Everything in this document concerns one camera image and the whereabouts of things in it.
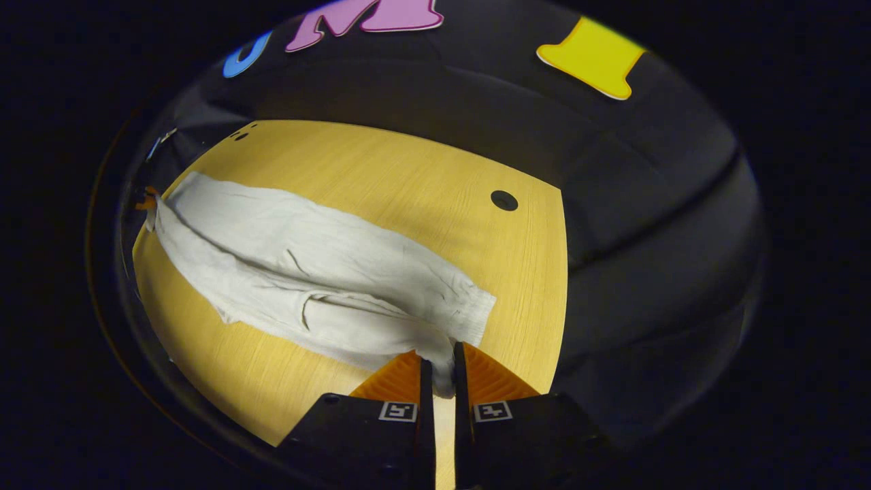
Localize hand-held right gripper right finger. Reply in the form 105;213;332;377
453;340;603;490

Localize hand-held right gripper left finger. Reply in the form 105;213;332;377
276;349;436;490

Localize white jeans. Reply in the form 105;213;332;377
145;170;497;399

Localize black backdrop cloth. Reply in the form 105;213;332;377
112;0;770;470

